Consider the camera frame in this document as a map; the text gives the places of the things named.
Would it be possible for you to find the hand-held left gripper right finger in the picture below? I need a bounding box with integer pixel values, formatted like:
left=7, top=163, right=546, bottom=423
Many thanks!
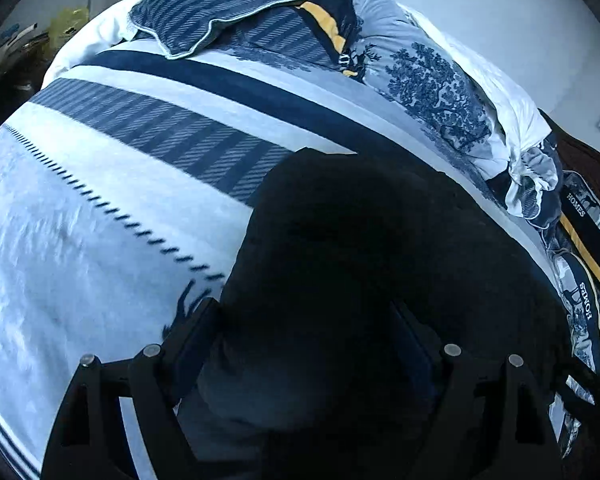
left=390, top=300, right=565, bottom=480

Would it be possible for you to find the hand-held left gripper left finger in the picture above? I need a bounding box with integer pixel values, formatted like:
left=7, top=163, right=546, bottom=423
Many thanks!
left=40, top=297, right=222, bottom=480

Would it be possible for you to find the black garment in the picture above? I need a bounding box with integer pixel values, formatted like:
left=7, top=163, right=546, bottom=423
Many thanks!
left=177, top=147, right=600, bottom=480

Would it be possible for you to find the blue striped bed sheet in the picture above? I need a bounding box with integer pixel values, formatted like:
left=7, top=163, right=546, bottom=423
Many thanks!
left=0, top=40, right=571, bottom=478

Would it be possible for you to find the dark wooden headboard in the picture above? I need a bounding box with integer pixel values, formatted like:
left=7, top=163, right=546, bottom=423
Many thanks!
left=537, top=110, right=600, bottom=233

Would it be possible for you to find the blue tree print duvet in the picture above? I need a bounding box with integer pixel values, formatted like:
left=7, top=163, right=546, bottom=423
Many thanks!
left=295, top=0, right=600, bottom=376

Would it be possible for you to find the blue striped pillow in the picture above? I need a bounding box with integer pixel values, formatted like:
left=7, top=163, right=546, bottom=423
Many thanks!
left=129, top=0, right=343, bottom=59

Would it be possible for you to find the yellow plastic bag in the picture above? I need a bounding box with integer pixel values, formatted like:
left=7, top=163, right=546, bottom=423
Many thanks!
left=47, top=7, right=90, bottom=53

